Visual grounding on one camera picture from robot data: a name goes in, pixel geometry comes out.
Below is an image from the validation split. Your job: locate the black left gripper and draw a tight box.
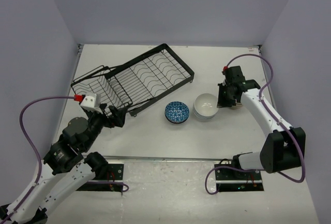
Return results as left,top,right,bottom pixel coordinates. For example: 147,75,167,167
82,102,128,150

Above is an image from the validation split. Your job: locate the beige bowl colourful flower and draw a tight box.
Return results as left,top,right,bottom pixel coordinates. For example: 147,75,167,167
230,102,243,110

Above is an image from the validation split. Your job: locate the pale blue bowl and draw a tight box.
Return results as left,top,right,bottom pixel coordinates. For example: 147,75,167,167
193,109,215,121
193,93,218,116

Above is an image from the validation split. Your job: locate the red patterned white bowl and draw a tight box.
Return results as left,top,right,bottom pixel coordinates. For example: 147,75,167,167
164,101,190,124

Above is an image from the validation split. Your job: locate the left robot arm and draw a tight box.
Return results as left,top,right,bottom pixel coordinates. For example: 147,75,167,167
1,107,129,223

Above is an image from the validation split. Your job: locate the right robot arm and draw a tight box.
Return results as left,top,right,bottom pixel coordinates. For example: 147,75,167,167
217,66,306,179

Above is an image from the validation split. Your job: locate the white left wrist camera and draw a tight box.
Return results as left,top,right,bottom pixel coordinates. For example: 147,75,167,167
80,93,104,114

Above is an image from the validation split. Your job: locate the black wire dish rack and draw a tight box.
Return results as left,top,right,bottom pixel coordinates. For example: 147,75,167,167
71,43,194,116

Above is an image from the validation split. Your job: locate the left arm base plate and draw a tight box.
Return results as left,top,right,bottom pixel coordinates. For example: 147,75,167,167
77,163,126,193

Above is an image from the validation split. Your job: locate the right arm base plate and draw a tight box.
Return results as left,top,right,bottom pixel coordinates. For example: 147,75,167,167
215,169,264,192

